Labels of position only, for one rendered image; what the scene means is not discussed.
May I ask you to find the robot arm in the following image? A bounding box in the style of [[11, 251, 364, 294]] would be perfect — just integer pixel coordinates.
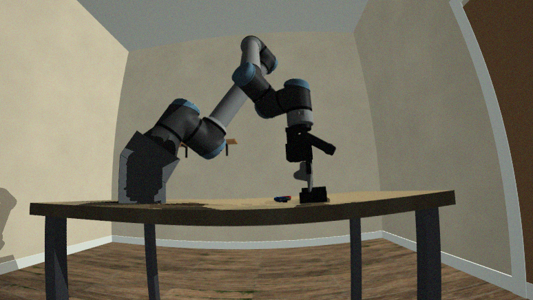
[[143, 36, 314, 160]]

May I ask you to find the black rack of bins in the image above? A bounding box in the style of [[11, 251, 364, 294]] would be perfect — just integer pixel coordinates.
[[300, 186, 327, 203]]

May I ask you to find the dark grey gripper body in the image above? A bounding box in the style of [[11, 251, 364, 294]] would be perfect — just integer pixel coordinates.
[[285, 123, 313, 162]]

